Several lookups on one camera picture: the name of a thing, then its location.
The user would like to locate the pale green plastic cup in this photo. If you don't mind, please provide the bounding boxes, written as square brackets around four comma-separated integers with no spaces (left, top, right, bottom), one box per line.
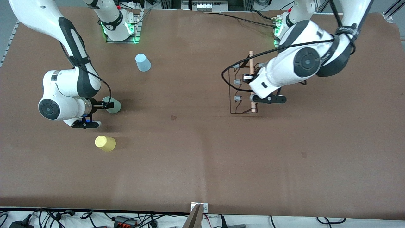
[103,96,122,114]

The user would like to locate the black wire cup holder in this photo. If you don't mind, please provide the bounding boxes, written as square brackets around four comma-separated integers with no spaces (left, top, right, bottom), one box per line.
[229,51,265,114]

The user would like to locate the yellow plastic cup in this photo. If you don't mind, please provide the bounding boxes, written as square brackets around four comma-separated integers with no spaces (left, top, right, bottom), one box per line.
[95,135,116,152]

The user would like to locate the light blue plastic cup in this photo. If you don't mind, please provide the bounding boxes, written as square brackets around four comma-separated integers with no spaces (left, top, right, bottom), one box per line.
[135,53,152,72]

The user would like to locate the white power strip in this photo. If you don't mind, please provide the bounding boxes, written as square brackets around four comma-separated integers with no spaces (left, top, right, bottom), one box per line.
[189,0,229,12]

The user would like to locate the large table cover sheet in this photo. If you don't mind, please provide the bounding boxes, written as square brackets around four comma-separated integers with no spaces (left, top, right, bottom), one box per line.
[0,7,400,219]

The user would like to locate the white socket strip with plugs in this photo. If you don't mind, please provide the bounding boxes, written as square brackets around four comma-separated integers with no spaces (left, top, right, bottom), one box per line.
[122,0,149,10]

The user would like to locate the orange lever connector block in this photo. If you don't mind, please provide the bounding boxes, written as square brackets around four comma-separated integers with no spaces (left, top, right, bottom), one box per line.
[114,216,139,227]

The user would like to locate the black power adapter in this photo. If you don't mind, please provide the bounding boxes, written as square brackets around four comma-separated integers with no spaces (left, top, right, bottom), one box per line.
[9,220,34,228]

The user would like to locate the black base power cable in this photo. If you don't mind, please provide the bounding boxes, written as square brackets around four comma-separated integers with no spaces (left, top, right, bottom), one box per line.
[202,10,282,29]

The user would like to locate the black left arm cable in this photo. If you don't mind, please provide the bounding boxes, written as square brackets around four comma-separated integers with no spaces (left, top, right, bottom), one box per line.
[221,0,361,93]

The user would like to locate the dark equipment frame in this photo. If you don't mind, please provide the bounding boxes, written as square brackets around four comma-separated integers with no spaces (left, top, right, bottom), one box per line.
[160,0,254,12]

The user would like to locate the perforated aluminium rail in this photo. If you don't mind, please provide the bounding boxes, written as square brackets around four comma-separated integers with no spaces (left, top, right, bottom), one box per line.
[0,20,20,67]

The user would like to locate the black tangled cable bundle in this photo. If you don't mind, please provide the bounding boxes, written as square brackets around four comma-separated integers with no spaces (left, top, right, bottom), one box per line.
[32,207,76,228]

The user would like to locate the small grey metal bracket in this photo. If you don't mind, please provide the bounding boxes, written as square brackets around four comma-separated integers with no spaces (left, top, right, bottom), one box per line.
[190,202,209,213]

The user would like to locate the brown slanted post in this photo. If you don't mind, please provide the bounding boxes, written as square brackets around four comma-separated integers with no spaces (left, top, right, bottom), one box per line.
[183,204,204,228]

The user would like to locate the black plug with cable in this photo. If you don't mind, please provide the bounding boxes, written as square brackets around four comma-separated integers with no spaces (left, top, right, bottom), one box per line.
[218,215,247,228]

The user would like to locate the thin black cable loop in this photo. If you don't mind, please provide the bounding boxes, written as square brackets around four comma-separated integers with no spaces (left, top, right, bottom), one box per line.
[316,217,346,224]

